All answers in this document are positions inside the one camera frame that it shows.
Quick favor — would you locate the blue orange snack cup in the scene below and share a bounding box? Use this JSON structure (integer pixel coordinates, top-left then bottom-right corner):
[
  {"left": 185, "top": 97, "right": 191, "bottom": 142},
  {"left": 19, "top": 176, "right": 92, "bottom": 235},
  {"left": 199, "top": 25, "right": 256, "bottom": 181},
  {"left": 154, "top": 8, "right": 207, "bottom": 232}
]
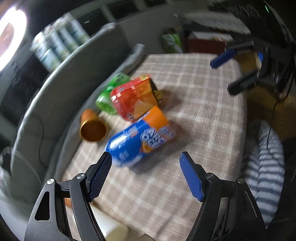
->
[{"left": 105, "top": 106, "right": 176, "bottom": 167}]

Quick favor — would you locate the copper orange paper cup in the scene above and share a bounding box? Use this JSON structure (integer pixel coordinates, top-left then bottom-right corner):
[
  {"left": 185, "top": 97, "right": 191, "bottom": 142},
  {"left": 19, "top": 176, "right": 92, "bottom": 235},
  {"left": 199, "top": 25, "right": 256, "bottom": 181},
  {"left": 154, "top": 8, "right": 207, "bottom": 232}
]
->
[{"left": 61, "top": 180, "right": 72, "bottom": 208}]

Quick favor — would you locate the white paper cup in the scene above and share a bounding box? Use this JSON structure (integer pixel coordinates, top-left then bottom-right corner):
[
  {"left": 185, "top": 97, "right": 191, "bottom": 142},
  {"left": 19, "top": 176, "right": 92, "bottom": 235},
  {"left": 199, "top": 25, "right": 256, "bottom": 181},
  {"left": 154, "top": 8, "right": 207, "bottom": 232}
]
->
[{"left": 90, "top": 203, "right": 129, "bottom": 241}]

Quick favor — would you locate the gold-rimmed orange cup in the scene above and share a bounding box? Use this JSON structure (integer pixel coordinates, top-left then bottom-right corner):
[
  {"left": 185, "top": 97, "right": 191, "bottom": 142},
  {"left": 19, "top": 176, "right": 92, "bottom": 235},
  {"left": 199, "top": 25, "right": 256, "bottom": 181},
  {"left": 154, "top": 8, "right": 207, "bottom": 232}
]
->
[{"left": 79, "top": 109, "right": 108, "bottom": 142}]

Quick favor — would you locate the green plastic cup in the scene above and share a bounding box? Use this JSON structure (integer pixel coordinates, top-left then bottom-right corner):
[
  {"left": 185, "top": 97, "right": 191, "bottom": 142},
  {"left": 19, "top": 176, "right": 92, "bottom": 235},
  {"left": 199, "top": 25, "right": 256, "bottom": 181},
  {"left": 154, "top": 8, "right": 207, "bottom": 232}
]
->
[{"left": 95, "top": 72, "right": 132, "bottom": 115}]

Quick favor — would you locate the red orange snack cup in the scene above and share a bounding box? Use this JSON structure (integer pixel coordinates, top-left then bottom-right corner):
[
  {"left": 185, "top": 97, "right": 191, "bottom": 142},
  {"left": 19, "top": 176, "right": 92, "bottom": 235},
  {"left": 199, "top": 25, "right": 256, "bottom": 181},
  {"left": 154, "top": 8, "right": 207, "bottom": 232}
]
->
[{"left": 110, "top": 73, "right": 163, "bottom": 122}]

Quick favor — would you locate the checked beige table cloth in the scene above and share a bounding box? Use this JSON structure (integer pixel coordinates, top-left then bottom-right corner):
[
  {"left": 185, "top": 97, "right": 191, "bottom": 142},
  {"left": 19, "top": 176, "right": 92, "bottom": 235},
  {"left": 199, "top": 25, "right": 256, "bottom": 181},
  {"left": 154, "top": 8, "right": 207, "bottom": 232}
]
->
[{"left": 61, "top": 53, "right": 248, "bottom": 241}]

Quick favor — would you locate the striped blue white cloth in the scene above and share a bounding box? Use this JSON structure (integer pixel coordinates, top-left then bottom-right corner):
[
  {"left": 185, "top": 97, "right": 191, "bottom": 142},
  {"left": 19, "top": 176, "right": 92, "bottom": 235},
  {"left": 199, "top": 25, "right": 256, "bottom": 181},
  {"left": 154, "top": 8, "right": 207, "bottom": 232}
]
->
[{"left": 240, "top": 120, "right": 285, "bottom": 227}]

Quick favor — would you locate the green carton box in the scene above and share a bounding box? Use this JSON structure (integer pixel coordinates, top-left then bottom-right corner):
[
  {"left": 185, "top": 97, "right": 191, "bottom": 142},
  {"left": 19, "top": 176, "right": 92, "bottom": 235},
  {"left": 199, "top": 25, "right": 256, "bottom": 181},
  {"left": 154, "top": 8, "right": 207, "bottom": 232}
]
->
[{"left": 161, "top": 28, "right": 183, "bottom": 54}]

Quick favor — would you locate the grey sofa back cushion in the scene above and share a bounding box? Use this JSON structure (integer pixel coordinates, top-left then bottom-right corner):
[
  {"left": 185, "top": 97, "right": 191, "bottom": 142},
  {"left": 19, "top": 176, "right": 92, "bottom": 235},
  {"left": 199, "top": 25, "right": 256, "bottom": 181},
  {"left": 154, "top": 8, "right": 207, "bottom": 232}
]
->
[{"left": 8, "top": 23, "right": 132, "bottom": 203}]

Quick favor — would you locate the white refill pouch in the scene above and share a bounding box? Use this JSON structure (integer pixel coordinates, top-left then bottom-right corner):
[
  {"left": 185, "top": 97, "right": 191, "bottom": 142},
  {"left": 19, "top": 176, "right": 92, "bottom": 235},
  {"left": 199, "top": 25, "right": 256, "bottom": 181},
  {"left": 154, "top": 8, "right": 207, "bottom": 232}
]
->
[
  {"left": 63, "top": 13, "right": 90, "bottom": 46},
  {"left": 53, "top": 18, "right": 79, "bottom": 53},
  {"left": 30, "top": 32, "right": 61, "bottom": 73},
  {"left": 43, "top": 25, "right": 70, "bottom": 62}
]

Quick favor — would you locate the black power cable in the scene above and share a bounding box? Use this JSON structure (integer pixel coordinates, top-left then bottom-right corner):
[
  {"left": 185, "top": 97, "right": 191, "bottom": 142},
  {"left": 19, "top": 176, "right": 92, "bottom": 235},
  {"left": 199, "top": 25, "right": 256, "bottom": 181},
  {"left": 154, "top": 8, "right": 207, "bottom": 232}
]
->
[{"left": 34, "top": 113, "right": 50, "bottom": 167}]

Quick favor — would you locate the bright ring light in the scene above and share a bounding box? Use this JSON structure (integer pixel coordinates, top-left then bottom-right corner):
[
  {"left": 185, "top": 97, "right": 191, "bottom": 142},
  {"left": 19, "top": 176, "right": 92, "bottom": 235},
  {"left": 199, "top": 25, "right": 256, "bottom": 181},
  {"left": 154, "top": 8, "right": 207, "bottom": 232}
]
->
[{"left": 1, "top": 6, "right": 27, "bottom": 71}]

